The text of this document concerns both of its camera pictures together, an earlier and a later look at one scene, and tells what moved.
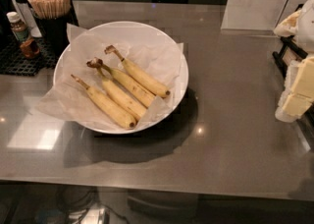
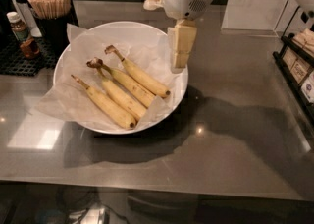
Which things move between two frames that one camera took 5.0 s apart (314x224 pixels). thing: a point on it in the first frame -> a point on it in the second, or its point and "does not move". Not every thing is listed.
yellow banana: (139, 77) does not move
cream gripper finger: (297, 91) -> (181, 39)
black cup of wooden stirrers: (53, 9) does not move
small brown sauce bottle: (17, 26) does not move
